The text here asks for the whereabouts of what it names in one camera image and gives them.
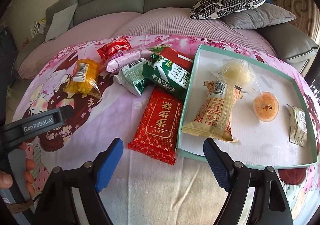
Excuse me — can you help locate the person left hand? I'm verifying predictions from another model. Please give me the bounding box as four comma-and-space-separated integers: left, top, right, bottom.
0, 158, 36, 197

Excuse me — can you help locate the small cream snack packet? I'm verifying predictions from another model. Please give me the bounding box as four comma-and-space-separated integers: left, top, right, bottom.
287, 105, 308, 147

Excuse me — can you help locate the red gold patterned snack pack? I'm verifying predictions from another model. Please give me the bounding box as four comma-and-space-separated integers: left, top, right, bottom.
128, 87, 183, 165

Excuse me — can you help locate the pink snack bag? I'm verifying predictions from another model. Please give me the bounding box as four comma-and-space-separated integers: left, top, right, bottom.
105, 49, 153, 73

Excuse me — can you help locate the green white biscuit pack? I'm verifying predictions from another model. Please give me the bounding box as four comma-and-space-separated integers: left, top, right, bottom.
142, 55, 191, 101

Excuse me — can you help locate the pink checked sofa cover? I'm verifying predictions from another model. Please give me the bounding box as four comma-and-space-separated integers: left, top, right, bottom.
15, 8, 276, 79

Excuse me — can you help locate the orange jelly cup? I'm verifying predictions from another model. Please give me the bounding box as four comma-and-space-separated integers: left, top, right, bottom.
253, 92, 279, 122

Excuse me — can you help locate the pale grey cushion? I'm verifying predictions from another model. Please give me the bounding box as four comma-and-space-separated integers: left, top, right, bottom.
45, 4, 78, 42

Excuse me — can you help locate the small green cream packet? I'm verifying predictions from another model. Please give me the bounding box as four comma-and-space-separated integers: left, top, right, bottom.
148, 44, 170, 55

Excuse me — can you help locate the orange yellow snack pack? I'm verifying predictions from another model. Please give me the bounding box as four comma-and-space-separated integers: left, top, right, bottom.
63, 59, 101, 99

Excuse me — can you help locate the teal shallow cardboard tray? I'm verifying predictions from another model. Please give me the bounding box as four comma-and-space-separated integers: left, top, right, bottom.
180, 44, 317, 169

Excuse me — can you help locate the dark red snack box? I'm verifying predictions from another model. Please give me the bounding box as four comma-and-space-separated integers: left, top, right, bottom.
159, 47, 194, 73

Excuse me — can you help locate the pale green barcode snack pack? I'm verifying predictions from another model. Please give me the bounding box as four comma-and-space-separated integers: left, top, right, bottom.
114, 58, 151, 96

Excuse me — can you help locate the beige barcode snack pack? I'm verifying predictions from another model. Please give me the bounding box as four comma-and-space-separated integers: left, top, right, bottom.
182, 80, 242, 143

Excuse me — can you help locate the red foil snack pack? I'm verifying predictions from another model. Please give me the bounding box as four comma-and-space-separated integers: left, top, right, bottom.
97, 36, 132, 62

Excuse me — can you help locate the clear yellow pastry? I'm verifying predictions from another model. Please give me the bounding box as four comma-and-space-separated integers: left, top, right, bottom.
210, 59, 260, 93

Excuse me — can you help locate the pink cartoon print blanket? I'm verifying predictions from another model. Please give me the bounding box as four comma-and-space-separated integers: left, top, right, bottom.
13, 35, 319, 224

